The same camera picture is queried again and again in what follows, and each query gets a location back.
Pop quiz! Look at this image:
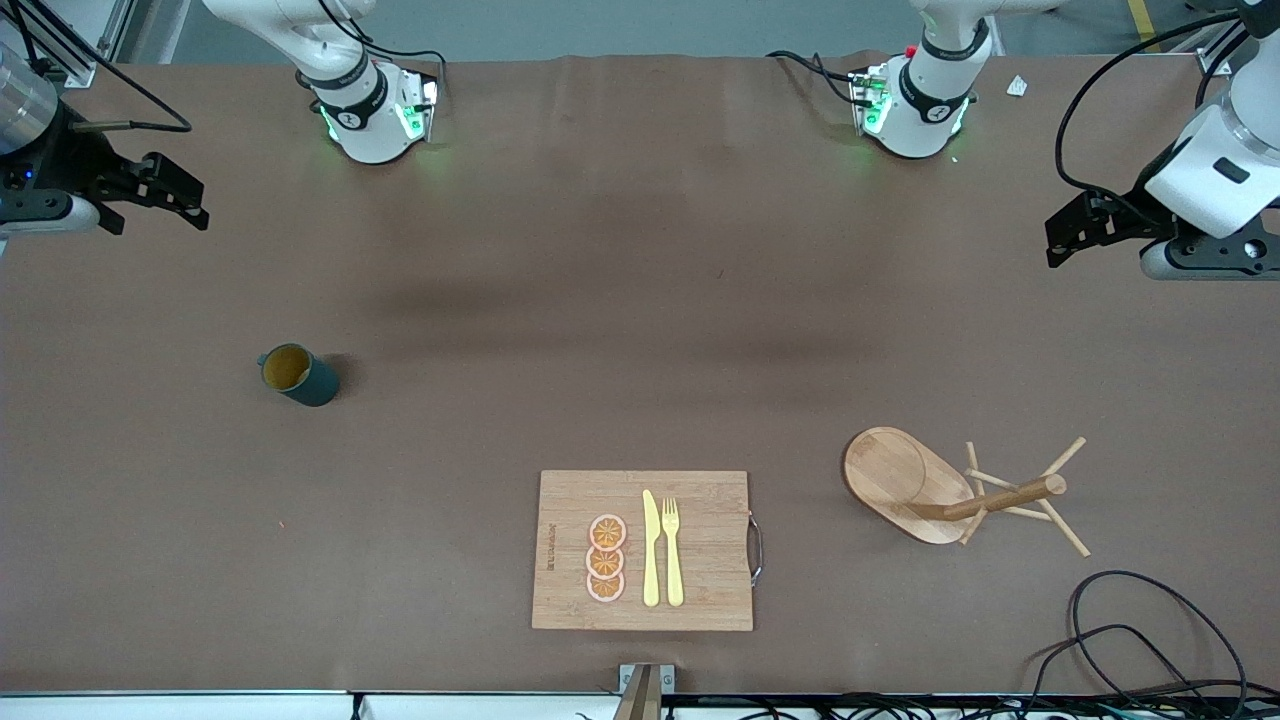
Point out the wooden mug rack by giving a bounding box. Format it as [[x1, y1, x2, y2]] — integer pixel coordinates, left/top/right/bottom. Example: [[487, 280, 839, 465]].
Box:
[[842, 427, 1091, 558]]

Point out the white table edge rail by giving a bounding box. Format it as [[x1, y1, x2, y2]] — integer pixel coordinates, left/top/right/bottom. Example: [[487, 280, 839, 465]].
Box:
[[0, 690, 621, 720]]

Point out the yellow plastic fork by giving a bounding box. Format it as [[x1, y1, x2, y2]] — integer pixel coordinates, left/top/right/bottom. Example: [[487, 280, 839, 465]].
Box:
[[661, 497, 685, 608]]

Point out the brown table cover sheet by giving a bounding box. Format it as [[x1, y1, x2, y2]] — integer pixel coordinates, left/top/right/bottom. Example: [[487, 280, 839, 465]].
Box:
[[0, 52, 1280, 696]]

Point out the metal bracket with post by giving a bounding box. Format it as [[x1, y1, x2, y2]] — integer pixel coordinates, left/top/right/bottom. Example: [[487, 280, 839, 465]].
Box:
[[612, 663, 677, 720]]

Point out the dark green cup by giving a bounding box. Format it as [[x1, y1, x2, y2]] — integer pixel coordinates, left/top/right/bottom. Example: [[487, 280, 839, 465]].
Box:
[[257, 343, 341, 408]]

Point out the yellow plastic knife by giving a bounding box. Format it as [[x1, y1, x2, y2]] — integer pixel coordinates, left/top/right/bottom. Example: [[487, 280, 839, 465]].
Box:
[[642, 489, 662, 608]]

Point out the black looped cable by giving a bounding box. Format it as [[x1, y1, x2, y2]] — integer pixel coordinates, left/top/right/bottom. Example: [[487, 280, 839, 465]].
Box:
[[1020, 625, 1211, 720], [1068, 570, 1251, 716]]

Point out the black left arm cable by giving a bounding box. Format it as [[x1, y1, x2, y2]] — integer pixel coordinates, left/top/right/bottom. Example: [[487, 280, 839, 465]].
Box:
[[1055, 8, 1251, 226]]

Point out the black base cable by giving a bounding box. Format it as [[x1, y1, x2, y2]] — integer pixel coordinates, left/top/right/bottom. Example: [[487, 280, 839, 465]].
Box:
[[765, 50, 863, 107], [360, 35, 448, 76]]

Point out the bamboo cutting board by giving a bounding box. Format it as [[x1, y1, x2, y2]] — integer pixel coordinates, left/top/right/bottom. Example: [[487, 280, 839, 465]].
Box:
[[531, 470, 764, 633]]

